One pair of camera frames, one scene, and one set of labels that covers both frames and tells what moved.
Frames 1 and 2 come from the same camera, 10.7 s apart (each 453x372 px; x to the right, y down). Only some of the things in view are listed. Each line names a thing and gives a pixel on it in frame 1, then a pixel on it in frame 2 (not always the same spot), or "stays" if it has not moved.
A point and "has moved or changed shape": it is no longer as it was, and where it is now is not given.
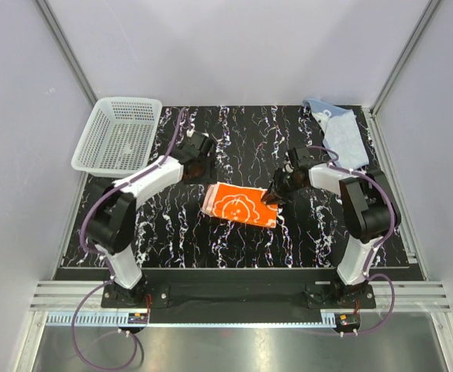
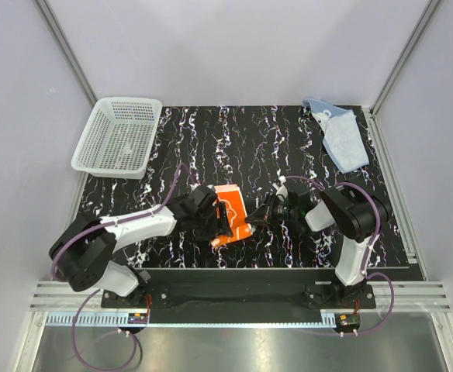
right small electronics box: [347, 321] stays
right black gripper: [271, 195] -> [261, 215]
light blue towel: [342, 133] stays
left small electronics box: [137, 318] stays
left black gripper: [210, 176] -> [219, 226]
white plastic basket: [121, 137] stays
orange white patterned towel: [239, 203] has moved or changed shape
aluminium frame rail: [68, 294] stays
